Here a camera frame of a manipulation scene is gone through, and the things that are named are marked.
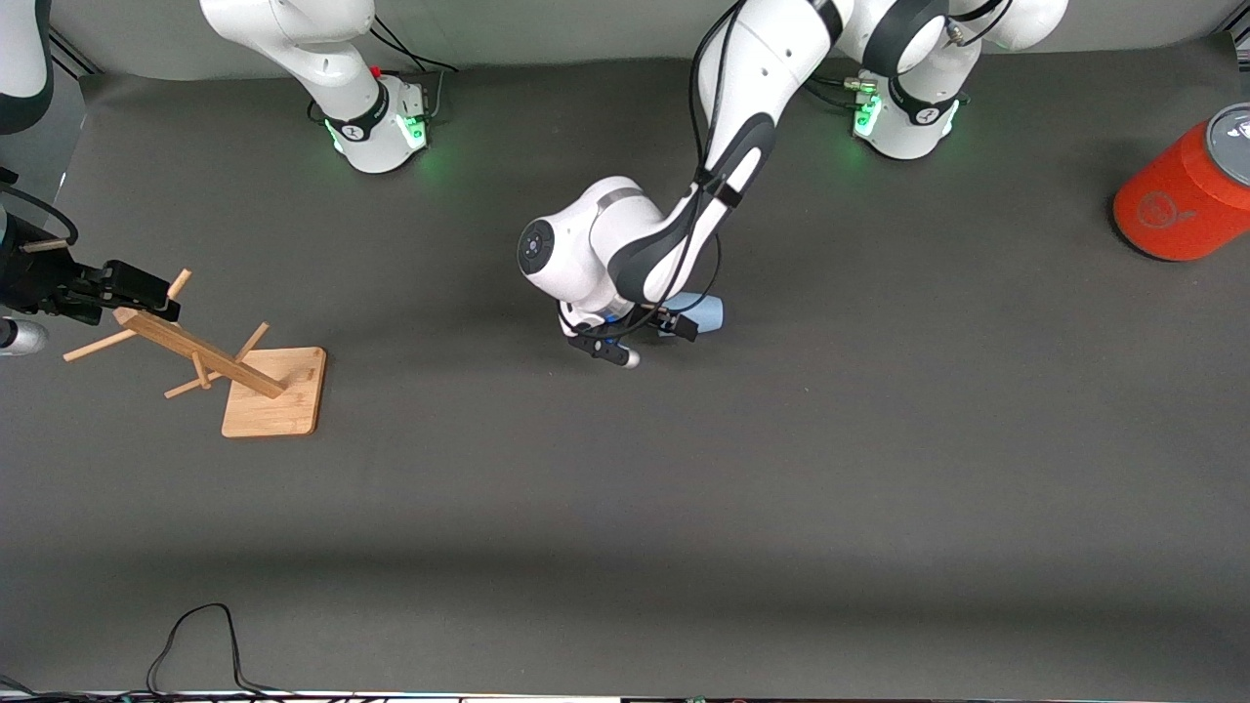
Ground light blue cup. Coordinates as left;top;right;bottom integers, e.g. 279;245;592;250
664;292;725;338

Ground wooden cup rack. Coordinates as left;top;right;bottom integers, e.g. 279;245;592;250
63;269;328;438

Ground dark grey table mat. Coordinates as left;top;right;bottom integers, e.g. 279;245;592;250
0;34;1250;699

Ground orange metal can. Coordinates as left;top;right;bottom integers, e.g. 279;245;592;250
1111;103;1250;263

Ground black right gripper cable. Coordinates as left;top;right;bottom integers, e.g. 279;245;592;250
0;184;79;245

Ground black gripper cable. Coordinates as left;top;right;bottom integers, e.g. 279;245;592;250
557;0;748;343
0;184;79;245

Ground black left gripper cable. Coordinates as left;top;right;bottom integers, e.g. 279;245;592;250
557;0;748;343

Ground black left arm base cables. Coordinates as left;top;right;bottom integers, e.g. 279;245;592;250
806;73;880;110

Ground black arm base cables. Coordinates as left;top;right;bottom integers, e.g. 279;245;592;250
367;15;462;123
806;73;880;110

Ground black right arm base cables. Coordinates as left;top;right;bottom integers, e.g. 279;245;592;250
367;15;462;123

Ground black cable loop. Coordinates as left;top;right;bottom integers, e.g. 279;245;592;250
146;602;294;699

